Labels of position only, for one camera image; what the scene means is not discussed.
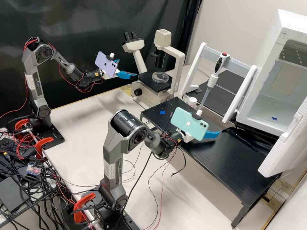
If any white-capped bottle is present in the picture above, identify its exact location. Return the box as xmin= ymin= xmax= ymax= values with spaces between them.
xmin=188 ymin=96 xmax=200 ymax=108

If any orange clamp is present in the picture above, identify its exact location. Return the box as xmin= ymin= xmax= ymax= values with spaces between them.
xmin=73 ymin=192 xmax=97 ymax=224
xmin=33 ymin=137 xmax=55 ymax=160
xmin=14 ymin=119 xmax=33 ymax=142

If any white pipette stand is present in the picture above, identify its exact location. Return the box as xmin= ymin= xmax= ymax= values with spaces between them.
xmin=179 ymin=42 xmax=258 ymax=124

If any cream microscope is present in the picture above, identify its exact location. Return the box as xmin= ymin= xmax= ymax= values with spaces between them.
xmin=122 ymin=28 xmax=186 ymax=105

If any small circuit board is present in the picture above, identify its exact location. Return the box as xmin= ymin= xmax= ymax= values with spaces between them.
xmin=26 ymin=164 xmax=41 ymax=176

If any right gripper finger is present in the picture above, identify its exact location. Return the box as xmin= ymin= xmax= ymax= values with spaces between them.
xmin=204 ymin=130 xmax=221 ymax=140

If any white incubator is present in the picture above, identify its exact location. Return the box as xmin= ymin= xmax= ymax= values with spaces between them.
xmin=236 ymin=9 xmax=307 ymax=143

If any left wrist camera phone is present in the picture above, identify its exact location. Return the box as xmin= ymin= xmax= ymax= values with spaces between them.
xmin=95 ymin=51 xmax=120 ymax=78

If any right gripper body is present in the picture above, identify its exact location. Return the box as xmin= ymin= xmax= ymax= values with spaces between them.
xmin=177 ymin=129 xmax=195 ymax=143

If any incubator door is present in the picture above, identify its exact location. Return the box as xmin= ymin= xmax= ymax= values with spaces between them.
xmin=258 ymin=96 xmax=307 ymax=178

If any black flat box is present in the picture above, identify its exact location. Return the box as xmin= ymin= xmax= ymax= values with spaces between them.
xmin=0 ymin=177 xmax=31 ymax=214

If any black platform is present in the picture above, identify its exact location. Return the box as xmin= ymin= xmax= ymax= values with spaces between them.
xmin=183 ymin=69 xmax=251 ymax=119
xmin=140 ymin=96 xmax=227 ymax=134
xmin=178 ymin=129 xmax=281 ymax=228

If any right wrist camera phone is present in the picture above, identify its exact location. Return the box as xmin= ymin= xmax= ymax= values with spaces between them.
xmin=170 ymin=106 xmax=209 ymax=141

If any black cable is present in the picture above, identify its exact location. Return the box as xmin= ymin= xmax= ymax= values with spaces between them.
xmin=171 ymin=149 xmax=188 ymax=177

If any petri dish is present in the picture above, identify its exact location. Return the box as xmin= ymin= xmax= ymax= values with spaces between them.
xmin=151 ymin=71 xmax=170 ymax=83

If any black power adapter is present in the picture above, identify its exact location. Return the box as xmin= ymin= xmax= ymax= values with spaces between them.
xmin=0 ymin=137 xmax=37 ymax=159

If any wrist camera phone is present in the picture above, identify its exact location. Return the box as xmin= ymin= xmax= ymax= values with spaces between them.
xmin=170 ymin=106 xmax=209 ymax=141
xmin=95 ymin=51 xmax=120 ymax=78

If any pipette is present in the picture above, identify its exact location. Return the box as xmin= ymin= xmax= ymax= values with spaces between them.
xmin=198 ymin=51 xmax=230 ymax=110

